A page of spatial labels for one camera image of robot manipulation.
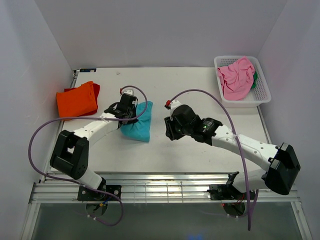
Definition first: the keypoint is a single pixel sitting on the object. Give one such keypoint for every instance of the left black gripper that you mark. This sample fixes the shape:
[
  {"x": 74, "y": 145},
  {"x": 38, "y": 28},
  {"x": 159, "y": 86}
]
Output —
[{"x": 134, "y": 120}]

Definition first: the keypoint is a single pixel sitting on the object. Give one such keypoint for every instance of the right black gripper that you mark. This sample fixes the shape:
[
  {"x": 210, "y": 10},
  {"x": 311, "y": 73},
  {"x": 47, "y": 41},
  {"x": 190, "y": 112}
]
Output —
[{"x": 170, "y": 133}]

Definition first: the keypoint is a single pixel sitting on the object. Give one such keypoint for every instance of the turquoise t shirt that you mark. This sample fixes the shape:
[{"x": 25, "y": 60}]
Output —
[{"x": 140, "y": 131}]

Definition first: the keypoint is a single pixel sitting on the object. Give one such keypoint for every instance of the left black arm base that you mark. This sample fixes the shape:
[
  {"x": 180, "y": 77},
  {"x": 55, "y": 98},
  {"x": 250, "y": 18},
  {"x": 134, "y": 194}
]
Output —
[{"x": 85, "y": 194}]

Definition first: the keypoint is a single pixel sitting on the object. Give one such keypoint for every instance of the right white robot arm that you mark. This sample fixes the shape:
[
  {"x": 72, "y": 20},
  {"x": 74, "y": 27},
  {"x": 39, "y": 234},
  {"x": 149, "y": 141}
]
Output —
[{"x": 278, "y": 165}]

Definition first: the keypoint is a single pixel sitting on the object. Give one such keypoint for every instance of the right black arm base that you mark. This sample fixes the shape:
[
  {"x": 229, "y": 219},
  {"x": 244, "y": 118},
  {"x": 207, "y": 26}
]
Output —
[{"x": 225, "y": 192}]

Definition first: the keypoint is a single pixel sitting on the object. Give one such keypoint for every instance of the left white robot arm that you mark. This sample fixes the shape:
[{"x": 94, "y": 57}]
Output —
[{"x": 71, "y": 151}]

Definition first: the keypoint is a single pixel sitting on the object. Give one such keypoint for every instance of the folded red t shirt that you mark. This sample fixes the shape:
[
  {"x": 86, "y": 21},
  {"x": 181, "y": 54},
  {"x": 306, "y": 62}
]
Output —
[{"x": 84, "y": 100}]

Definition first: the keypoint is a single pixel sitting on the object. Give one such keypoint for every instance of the blue table label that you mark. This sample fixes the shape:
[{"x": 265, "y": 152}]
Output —
[{"x": 87, "y": 70}]

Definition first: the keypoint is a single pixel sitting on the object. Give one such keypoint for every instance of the folded orange t shirt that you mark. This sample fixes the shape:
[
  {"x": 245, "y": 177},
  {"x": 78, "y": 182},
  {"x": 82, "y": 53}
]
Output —
[{"x": 63, "y": 101}]

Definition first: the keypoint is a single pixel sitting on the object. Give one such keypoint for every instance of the pink t shirt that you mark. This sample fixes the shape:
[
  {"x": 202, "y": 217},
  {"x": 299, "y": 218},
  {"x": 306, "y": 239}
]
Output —
[{"x": 236, "y": 79}]

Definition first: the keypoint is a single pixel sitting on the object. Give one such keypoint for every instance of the white plastic basket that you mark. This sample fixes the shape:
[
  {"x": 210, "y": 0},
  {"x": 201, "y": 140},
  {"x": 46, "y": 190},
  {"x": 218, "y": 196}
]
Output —
[{"x": 260, "y": 94}]

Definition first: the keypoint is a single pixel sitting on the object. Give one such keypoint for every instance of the green t shirt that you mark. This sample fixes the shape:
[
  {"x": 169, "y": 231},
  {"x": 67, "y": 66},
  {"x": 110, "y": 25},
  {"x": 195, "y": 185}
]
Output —
[{"x": 255, "y": 77}]

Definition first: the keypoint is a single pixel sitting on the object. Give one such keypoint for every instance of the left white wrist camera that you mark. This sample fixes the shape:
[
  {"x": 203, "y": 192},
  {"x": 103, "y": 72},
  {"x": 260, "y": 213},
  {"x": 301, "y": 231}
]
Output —
[{"x": 128, "y": 92}]

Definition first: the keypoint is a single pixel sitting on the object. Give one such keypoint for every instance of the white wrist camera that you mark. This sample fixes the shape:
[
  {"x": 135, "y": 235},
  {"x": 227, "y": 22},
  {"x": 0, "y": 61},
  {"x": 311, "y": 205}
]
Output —
[
  {"x": 171, "y": 105},
  {"x": 128, "y": 92}
]

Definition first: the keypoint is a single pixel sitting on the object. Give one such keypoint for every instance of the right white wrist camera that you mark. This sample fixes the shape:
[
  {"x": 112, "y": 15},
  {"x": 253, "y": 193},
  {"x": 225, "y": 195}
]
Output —
[{"x": 171, "y": 105}]

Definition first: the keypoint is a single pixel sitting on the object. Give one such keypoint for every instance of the aluminium front rail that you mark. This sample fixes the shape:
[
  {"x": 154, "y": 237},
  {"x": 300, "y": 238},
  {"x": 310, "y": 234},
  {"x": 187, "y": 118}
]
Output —
[{"x": 137, "y": 188}]

